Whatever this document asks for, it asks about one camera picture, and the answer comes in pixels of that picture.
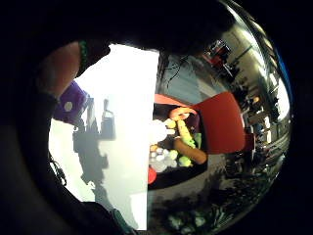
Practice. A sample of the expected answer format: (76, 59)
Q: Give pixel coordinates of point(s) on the orange toy doughnut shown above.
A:
(181, 113)

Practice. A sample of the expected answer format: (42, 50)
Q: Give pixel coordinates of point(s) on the purple object with white dot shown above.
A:
(72, 101)

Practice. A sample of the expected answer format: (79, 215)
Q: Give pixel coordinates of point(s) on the lime green toy ball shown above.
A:
(185, 161)

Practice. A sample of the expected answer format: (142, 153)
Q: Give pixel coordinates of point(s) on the pale grey toy pieces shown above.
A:
(160, 160)

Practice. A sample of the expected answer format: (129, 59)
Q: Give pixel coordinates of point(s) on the green leafy plants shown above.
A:
(195, 220)

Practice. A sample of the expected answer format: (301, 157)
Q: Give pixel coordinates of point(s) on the yellow toy corn cob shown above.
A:
(183, 129)

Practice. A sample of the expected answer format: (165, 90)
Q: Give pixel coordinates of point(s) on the red bin lid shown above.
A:
(223, 125)

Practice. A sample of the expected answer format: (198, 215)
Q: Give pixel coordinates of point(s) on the brown toy sausage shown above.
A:
(191, 152)

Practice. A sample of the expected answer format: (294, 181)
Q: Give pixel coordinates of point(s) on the white toy food piece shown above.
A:
(158, 131)

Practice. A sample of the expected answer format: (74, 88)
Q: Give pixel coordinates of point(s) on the green toy leaf vegetable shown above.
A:
(197, 139)

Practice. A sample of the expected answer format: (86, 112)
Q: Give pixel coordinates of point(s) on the black toy bin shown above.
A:
(176, 178)

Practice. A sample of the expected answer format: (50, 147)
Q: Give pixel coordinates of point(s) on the red background furniture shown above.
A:
(216, 52)

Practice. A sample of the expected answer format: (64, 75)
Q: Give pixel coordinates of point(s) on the red toy fruit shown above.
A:
(151, 175)

